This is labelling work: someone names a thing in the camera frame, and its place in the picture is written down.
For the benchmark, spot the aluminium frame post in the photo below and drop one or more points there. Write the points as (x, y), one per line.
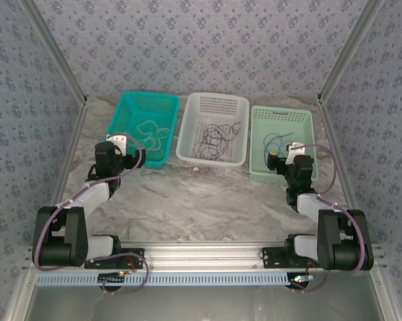
(57, 50)
(348, 50)

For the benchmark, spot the light green plastic basket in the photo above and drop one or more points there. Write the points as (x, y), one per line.
(264, 117)

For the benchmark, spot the teal plastic basket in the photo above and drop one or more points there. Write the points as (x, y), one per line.
(154, 110)

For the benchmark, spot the aluminium side rail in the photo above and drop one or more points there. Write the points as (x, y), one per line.
(337, 150)
(70, 150)

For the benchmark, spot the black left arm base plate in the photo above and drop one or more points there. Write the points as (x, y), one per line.
(135, 255)

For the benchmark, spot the white plastic basket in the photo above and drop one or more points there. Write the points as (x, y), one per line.
(214, 110)

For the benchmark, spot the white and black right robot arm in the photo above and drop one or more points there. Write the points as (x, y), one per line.
(307, 204)

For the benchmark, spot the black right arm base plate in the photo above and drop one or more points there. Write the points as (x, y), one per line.
(271, 257)

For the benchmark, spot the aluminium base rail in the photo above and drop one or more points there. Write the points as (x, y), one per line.
(204, 255)

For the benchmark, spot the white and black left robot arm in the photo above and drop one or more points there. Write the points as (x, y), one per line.
(93, 195)

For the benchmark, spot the black controller board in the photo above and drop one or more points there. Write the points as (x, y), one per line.
(112, 279)
(301, 280)

